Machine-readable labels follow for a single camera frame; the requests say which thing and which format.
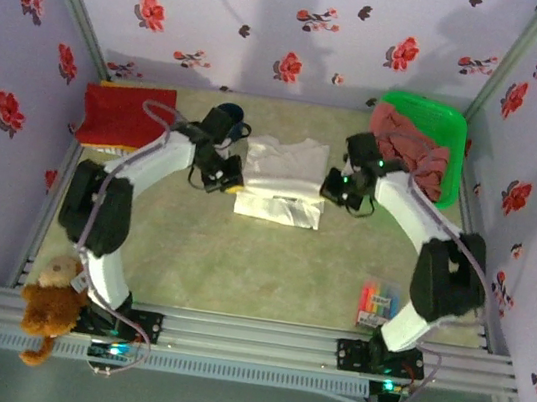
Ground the left controller circuit board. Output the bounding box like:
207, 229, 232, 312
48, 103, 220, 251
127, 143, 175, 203
87, 337, 140, 364

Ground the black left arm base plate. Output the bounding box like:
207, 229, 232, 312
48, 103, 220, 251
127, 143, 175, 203
76, 300, 166, 348

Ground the red folded t-shirt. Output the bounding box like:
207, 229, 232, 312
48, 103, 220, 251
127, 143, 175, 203
73, 75, 180, 156

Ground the brown plush monkey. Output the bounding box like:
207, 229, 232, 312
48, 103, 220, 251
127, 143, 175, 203
10, 249, 97, 374

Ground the right base power cable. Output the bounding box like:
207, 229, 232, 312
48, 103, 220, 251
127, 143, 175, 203
369, 341, 446, 402

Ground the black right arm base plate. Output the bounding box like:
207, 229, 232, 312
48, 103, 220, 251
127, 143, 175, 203
332, 336, 429, 385

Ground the green plastic basket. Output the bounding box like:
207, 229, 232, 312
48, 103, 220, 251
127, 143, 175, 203
359, 88, 474, 214

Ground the dark teal mug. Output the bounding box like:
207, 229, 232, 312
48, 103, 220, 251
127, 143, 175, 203
211, 100, 256, 143

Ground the grey right arm cable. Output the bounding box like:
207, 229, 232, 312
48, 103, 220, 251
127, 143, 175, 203
350, 129, 513, 335

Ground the right controller circuit board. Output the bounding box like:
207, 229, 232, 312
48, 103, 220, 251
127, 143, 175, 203
367, 375, 412, 401

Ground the grey slotted cable duct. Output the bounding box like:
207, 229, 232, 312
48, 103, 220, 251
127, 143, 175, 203
0, 326, 372, 402

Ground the aluminium back rail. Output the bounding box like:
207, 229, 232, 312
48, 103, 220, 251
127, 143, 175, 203
107, 67, 380, 119

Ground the controller circuit board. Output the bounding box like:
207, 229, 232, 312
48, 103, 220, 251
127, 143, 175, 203
87, 337, 140, 364
367, 375, 412, 401

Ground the base power cable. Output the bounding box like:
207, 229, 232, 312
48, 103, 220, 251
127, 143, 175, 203
85, 309, 159, 385
369, 341, 446, 402

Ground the white t-shirt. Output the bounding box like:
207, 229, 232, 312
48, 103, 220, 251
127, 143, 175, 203
231, 129, 335, 233

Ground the grey striped folded t-shirt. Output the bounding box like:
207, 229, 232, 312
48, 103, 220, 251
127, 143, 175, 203
88, 142, 131, 159

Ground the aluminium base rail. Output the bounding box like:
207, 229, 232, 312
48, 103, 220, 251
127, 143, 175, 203
0, 279, 527, 401

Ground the pack of coloured markers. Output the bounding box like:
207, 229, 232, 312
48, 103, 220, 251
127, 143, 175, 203
354, 275, 404, 333

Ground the left base power cable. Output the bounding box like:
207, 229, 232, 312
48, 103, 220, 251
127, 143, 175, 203
85, 309, 159, 385

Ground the dusty pink t-shirt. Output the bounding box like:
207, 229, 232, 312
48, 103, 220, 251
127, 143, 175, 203
358, 99, 460, 204

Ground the aluminium frame post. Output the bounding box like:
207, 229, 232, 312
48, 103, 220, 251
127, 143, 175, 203
13, 0, 124, 82
460, 0, 537, 135

